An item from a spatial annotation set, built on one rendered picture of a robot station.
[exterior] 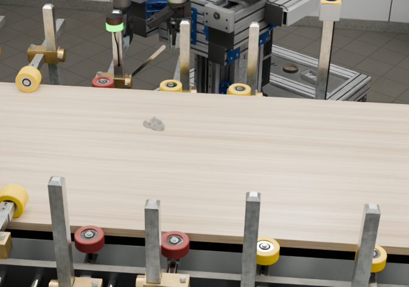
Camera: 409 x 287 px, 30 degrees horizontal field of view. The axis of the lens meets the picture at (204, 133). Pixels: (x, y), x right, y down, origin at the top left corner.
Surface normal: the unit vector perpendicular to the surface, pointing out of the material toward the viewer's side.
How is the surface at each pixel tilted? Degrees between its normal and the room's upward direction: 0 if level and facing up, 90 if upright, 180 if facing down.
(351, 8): 90
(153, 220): 90
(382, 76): 0
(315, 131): 0
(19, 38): 0
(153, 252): 90
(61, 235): 90
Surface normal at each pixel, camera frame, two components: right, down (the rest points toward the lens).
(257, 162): 0.02, -0.85
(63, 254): -0.08, 0.52
